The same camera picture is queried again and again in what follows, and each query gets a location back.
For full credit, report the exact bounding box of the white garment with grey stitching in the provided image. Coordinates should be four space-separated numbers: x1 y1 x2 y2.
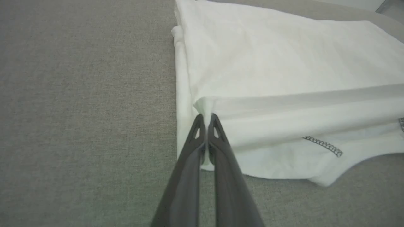
171 0 404 187

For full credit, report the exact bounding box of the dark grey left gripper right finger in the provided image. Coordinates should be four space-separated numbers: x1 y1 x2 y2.
207 113 265 227

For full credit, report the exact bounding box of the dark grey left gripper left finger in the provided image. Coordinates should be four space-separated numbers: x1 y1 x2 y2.
151 114 206 227

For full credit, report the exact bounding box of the grey fabric sofa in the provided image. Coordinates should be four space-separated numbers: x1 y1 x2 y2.
0 0 404 227

